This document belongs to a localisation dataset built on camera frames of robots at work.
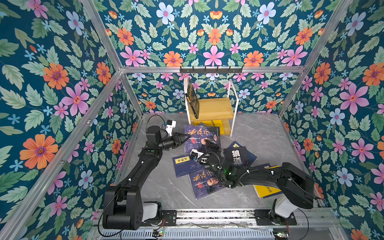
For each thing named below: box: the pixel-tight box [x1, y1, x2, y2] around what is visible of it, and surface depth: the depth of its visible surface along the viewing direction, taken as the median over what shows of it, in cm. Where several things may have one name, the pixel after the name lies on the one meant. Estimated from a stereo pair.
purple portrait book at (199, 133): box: [184, 125, 221, 153], surface depth 81 cm
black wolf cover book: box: [223, 146, 249, 166], surface depth 95 cm
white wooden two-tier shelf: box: [183, 77, 240, 137], surface depth 93 cm
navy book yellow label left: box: [172, 154, 205, 178], surface depth 92 cm
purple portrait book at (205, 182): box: [188, 169, 225, 200], surface depth 85 cm
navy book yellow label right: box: [227, 141, 258, 167], surface depth 97 cm
